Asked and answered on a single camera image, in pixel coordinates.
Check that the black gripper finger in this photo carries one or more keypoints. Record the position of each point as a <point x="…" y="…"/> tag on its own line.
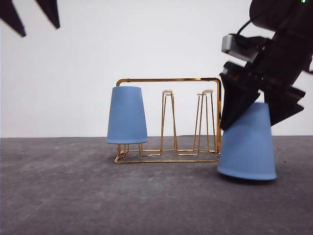
<point x="237" y="96"/>
<point x="9" y="14"/>
<point x="282" y="103"/>
<point x="50" y="10"/>

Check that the blue plastic cup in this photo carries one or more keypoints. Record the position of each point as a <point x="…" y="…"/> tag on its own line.
<point x="247" y="148"/>
<point x="126" y="119"/>

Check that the black camera cable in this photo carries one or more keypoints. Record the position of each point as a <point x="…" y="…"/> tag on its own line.
<point x="243" y="27"/>

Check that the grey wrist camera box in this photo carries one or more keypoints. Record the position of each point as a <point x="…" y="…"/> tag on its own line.
<point x="243" y="47"/>

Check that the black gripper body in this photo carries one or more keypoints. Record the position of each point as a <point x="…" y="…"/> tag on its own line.
<point x="281" y="65"/>

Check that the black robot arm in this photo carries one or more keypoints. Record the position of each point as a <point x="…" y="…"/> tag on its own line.
<point x="291" y="17"/>

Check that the gold wire cup rack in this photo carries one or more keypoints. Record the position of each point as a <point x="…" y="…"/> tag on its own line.
<point x="206" y="93"/>

